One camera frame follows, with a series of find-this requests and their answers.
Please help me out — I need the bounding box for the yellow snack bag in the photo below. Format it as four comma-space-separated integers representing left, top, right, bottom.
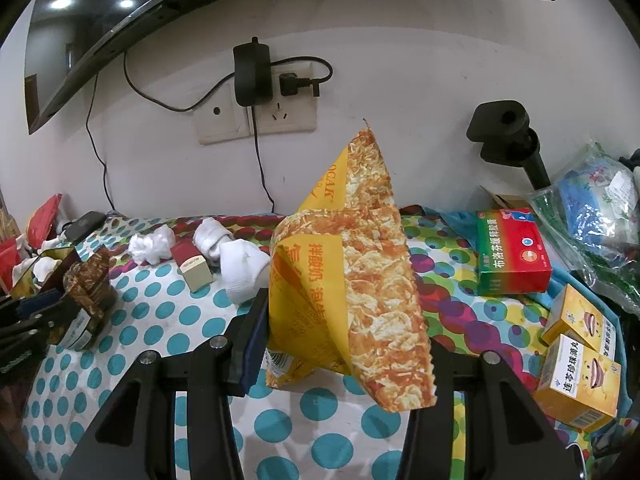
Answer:
265, 119, 439, 414

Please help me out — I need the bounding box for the bamboo rack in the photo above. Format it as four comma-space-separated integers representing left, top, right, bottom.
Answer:
0, 207, 22, 242

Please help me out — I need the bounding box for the red plastic wrapper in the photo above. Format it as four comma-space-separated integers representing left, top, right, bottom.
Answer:
0, 239, 22, 292

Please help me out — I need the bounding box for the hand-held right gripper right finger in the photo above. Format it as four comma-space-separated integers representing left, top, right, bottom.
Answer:
400, 346, 585, 480

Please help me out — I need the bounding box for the red snack packet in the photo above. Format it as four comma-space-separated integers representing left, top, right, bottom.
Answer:
25, 193, 64, 252

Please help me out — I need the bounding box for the black power adapter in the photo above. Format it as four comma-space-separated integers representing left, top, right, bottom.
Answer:
233, 36, 274, 107

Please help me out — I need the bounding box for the beige wall switch plate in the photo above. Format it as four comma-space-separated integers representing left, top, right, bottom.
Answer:
193, 82, 252, 146

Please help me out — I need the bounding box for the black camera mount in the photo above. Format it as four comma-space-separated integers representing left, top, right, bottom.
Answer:
466, 101, 552, 189

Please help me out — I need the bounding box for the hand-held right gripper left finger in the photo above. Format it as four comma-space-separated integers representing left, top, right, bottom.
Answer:
60, 289, 272, 480

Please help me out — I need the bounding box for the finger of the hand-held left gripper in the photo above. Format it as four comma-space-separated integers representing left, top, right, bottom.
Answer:
0, 317, 63, 361
0, 287, 68, 322

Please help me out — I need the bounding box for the black plug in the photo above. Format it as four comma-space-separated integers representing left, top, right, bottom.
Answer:
279, 72, 322, 99

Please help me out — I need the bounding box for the black adapter cable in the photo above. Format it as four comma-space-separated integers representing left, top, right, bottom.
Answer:
250, 104, 277, 214

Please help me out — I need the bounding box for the red cosmetic box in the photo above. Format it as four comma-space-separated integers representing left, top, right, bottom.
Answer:
170, 241, 214, 294

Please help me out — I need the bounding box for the yellow medicine box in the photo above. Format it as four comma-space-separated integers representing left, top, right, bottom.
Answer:
541, 284, 622, 357
534, 334, 622, 434

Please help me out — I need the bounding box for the crumpled clear plastic bag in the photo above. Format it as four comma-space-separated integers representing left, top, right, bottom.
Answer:
129, 224, 177, 264

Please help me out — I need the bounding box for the clear plastic bag with packets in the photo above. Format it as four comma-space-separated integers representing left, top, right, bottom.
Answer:
529, 139, 640, 313

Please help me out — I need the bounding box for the beige wall socket plate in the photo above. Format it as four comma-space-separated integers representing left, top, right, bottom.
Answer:
248, 61, 319, 136

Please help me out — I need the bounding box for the cardboard piece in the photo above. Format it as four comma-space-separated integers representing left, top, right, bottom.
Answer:
479, 185, 532, 211

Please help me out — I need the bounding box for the black looped cable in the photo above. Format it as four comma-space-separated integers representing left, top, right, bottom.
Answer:
123, 46, 237, 112

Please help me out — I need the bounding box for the thin black cable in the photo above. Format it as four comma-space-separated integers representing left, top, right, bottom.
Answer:
85, 71, 117, 212

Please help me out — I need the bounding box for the polka dot tablecloth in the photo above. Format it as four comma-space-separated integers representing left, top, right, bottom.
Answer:
22, 212, 621, 480

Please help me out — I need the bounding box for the brown snack packet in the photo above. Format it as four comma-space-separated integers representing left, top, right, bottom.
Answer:
47, 246, 119, 352

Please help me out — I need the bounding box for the black remote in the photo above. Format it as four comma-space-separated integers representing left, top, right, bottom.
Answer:
64, 211, 108, 242

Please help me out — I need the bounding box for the white rolled sock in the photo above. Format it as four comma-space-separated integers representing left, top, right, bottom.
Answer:
193, 216, 272, 305

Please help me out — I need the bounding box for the black plug cable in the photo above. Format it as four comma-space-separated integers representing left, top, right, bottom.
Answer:
270, 56, 334, 98

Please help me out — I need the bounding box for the green and red medicine box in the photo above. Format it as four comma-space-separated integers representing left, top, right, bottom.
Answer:
475, 208, 554, 297

